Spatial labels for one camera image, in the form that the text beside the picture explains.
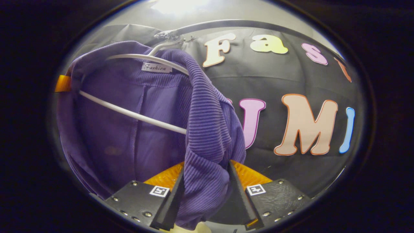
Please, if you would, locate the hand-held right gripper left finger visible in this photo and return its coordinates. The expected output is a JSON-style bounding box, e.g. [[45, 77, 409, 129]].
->
[[105, 161, 185, 231]]

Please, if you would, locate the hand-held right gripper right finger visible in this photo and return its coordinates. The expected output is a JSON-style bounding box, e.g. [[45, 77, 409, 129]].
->
[[227, 159, 313, 231]]

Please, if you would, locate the white plastic clothes hanger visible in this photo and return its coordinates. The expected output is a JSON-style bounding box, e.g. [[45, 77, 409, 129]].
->
[[79, 31, 191, 135]]

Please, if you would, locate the purple ribbed garment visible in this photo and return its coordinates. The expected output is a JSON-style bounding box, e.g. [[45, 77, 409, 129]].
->
[[57, 40, 246, 230]]

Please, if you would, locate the black metal clothes rack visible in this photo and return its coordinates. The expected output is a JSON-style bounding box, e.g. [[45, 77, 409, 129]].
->
[[154, 19, 345, 62]]

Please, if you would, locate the black backdrop cloth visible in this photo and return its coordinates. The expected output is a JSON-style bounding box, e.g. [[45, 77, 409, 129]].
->
[[74, 23, 359, 224]]

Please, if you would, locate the ceiling light panel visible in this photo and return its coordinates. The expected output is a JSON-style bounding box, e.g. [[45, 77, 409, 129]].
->
[[150, 0, 214, 15]]

